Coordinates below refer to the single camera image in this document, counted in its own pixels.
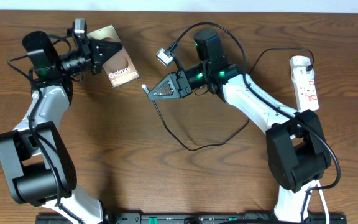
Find Galaxy smartphone bronze screen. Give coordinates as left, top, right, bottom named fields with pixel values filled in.
left=88, top=24, right=139, bottom=88

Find black charging cable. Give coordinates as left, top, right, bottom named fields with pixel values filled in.
left=140, top=47, right=315, bottom=152

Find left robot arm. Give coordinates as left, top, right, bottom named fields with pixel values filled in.
left=0, top=29, right=123, bottom=223

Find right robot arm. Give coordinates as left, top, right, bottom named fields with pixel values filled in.
left=146, top=29, right=337, bottom=223

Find white USB charger adapter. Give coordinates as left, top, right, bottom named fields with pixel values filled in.
left=290, top=55, right=313, bottom=72

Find white power strip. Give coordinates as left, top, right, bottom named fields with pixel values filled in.
left=291, top=67, right=319, bottom=112

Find right black camera cable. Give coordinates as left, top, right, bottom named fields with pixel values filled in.
left=169, top=21, right=342, bottom=224

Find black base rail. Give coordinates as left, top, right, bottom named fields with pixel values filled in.
left=35, top=212, right=347, bottom=224

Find white power strip cord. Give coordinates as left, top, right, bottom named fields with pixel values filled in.
left=315, top=182, right=331, bottom=224

